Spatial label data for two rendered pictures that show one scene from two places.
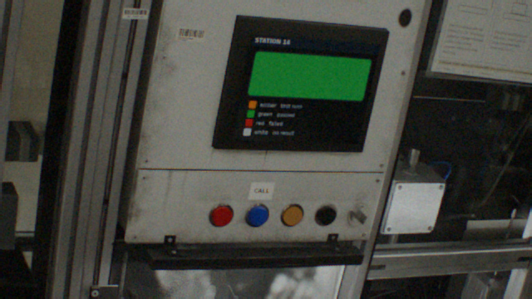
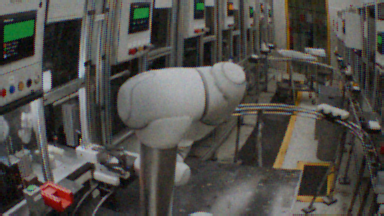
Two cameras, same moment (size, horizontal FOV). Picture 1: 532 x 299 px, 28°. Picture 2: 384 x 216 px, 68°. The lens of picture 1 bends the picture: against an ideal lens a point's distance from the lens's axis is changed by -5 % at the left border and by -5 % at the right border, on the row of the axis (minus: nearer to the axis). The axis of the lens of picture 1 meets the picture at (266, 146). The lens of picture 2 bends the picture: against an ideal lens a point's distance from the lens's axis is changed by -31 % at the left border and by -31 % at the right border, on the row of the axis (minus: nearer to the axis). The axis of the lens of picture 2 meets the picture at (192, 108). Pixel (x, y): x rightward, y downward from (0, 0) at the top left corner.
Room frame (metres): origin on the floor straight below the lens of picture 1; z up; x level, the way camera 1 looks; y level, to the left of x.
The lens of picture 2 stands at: (0.24, 0.24, 1.69)
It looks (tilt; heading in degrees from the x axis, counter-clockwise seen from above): 16 degrees down; 317
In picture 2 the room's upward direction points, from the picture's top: 1 degrees clockwise
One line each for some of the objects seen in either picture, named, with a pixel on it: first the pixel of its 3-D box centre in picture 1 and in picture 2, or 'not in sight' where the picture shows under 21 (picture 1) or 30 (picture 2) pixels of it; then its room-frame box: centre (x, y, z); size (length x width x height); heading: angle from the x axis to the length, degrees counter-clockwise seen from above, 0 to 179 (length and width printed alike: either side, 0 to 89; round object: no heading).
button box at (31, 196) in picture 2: not in sight; (33, 200); (1.45, 0.00, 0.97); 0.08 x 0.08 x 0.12; 28
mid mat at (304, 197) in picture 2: not in sight; (314, 180); (1.70, -2.90, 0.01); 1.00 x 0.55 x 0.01; 118
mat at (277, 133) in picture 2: not in sight; (281, 111); (3.52, -4.73, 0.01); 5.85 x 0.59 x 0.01; 118
